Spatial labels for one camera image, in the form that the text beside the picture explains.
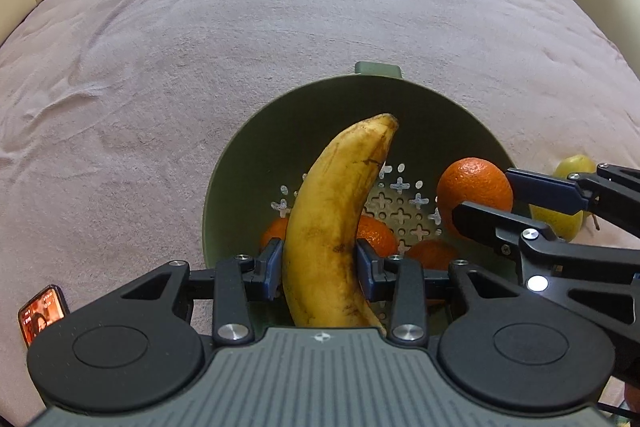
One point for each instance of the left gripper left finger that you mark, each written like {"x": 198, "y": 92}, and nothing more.
{"x": 245, "y": 290}

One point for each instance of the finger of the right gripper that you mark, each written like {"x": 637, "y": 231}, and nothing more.
{"x": 611, "y": 193}
{"x": 495, "y": 224}

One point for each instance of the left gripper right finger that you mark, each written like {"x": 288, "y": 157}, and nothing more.
{"x": 399, "y": 283}

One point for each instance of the orange mandarin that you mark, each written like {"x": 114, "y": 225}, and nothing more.
{"x": 433, "y": 254}
{"x": 472, "y": 179}
{"x": 378, "y": 235}
{"x": 276, "y": 230}

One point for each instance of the yellow green pear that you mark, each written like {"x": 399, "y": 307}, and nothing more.
{"x": 564, "y": 214}

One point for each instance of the orange mandarin front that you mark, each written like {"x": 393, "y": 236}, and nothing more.
{"x": 276, "y": 230}

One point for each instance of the yellow spotted banana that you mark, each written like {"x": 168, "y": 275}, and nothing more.
{"x": 319, "y": 277}

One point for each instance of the green plastic colander bowl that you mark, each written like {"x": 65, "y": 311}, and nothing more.
{"x": 257, "y": 178}

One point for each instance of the smartphone with lit screen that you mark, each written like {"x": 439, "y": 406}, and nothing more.
{"x": 44, "y": 309}

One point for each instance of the pink bed blanket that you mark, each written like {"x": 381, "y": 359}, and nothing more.
{"x": 114, "y": 113}

